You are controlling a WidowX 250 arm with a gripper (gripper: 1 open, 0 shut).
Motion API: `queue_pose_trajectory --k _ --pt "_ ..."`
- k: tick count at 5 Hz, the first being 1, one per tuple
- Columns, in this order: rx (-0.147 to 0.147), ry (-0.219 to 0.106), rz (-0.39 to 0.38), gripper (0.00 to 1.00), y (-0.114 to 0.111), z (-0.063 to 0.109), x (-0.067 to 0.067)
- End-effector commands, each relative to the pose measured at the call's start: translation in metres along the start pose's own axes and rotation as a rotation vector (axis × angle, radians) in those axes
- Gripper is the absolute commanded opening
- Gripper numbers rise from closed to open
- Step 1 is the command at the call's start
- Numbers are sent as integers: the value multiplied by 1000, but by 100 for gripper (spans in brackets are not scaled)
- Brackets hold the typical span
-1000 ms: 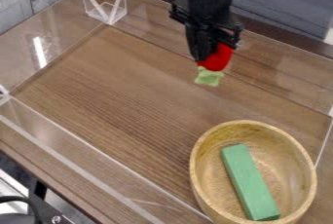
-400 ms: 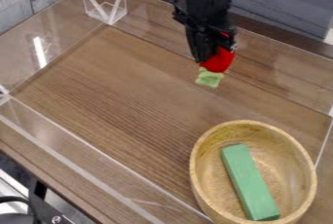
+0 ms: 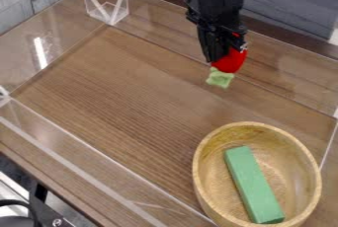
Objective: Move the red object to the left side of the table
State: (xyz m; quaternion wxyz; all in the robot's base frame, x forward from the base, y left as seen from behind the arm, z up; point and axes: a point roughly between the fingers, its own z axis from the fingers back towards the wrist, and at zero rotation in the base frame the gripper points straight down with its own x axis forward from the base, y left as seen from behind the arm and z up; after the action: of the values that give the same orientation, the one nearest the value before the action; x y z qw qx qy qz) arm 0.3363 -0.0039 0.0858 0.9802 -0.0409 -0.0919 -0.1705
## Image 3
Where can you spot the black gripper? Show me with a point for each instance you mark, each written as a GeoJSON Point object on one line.
{"type": "Point", "coordinates": [219, 35]}

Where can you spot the red plush strawberry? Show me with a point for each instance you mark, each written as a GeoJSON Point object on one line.
{"type": "Point", "coordinates": [224, 68]}

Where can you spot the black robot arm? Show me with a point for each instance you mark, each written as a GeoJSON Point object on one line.
{"type": "Point", "coordinates": [214, 8]}

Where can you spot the green rectangular block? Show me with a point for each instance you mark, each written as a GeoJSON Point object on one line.
{"type": "Point", "coordinates": [255, 191]}

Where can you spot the wooden oval bowl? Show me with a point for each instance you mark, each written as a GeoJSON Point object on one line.
{"type": "Point", "coordinates": [286, 162]}

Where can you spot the clear acrylic corner bracket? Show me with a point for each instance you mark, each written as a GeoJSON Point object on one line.
{"type": "Point", "coordinates": [108, 12]}

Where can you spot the clear acrylic enclosure wall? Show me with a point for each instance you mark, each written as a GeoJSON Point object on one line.
{"type": "Point", "coordinates": [108, 193]}

